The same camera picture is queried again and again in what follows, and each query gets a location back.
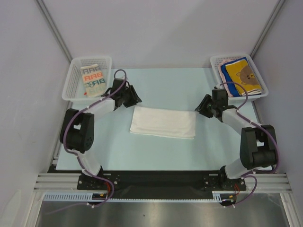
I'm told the left white plastic basket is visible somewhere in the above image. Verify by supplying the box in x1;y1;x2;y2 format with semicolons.
62;55;112;105

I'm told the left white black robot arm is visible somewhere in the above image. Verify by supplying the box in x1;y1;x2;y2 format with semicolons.
60;79;142;189

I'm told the aluminium corner post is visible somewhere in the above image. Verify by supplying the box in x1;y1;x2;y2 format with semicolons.
250;0;287;58
34;0;73;63

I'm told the white slotted cable duct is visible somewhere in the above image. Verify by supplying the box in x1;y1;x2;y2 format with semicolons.
43;191;236;203

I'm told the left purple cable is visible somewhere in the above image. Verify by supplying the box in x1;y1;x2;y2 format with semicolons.
44;69;128;215

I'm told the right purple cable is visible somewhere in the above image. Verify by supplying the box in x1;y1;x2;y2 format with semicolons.
219;81;279;209

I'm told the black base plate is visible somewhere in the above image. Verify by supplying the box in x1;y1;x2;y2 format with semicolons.
77;170;246;199

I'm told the left aluminium corner post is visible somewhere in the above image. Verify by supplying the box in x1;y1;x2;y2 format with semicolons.
34;0;73;63

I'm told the right white plastic basket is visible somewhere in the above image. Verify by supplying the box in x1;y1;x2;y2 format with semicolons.
209;53;269;103

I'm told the yellow brown bear towel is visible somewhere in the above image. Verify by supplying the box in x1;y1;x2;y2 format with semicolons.
224;58;264;96

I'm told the white towel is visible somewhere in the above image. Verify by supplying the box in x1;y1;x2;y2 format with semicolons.
130;106;196;139

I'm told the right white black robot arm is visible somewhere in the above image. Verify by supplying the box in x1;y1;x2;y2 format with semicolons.
195;88;279;190

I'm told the pink towel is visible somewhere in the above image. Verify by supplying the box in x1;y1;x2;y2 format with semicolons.
218;59;233;97

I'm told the printed letters towel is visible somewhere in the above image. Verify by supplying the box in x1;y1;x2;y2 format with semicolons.
80;64;107;97

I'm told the right aluminium corner post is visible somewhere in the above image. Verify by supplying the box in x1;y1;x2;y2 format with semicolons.
250;0;287;58

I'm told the purple cable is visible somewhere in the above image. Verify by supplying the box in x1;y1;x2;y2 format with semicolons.
44;69;128;215
219;81;279;209

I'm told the white plastic basket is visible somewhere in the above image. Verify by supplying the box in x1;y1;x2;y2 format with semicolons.
62;55;112;105
209;53;269;103

